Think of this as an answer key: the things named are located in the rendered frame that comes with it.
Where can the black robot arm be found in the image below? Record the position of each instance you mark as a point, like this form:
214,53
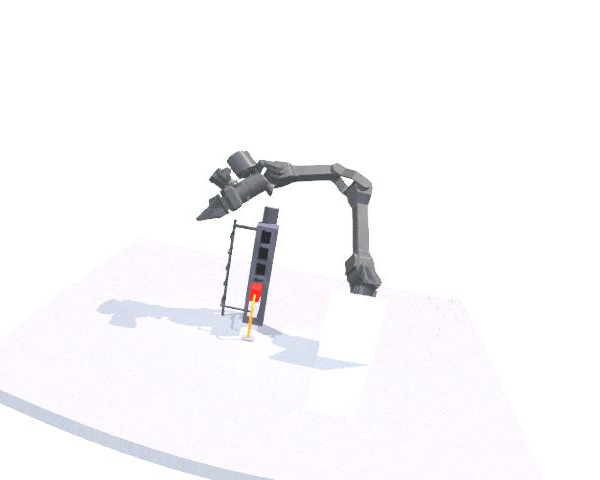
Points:
360,267

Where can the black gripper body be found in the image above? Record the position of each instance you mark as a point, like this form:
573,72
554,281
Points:
235,196

